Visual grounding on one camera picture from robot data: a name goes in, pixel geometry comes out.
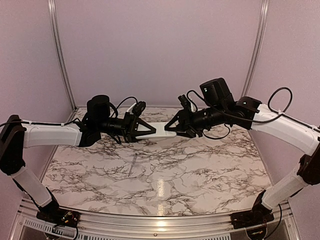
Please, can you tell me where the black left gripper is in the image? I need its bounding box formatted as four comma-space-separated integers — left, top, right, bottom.
96, 111, 156, 143

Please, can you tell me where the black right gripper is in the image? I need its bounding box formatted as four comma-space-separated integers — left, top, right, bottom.
164, 102, 227, 138

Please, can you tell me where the white remote control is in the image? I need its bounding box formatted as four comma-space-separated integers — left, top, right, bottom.
148, 122, 177, 140

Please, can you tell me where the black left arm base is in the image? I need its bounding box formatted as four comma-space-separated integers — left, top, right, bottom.
36, 192, 80, 228

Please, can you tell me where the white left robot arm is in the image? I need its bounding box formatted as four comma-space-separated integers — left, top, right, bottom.
0, 95, 157, 223

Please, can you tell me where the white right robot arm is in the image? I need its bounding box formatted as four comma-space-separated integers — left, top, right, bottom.
164, 95, 320, 224

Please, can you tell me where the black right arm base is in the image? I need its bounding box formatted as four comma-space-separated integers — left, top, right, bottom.
230, 190, 275, 229

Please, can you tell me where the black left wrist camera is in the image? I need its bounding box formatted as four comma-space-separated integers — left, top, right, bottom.
86, 94, 111, 122

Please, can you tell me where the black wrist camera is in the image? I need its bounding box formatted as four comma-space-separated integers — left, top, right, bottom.
86, 94, 111, 122
199, 77, 236, 109

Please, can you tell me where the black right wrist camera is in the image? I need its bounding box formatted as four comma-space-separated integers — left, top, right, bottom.
199, 77, 236, 109

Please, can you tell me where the right aluminium frame post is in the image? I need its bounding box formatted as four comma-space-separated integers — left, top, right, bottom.
241, 0, 270, 97

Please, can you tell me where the aluminium frame post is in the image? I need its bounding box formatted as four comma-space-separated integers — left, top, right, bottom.
241, 0, 270, 97
47, 0, 77, 111

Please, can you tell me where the front aluminium rail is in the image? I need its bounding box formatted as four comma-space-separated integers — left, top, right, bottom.
9, 199, 300, 240

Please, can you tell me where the left aluminium frame post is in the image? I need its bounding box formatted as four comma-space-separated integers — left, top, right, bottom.
47, 0, 77, 111

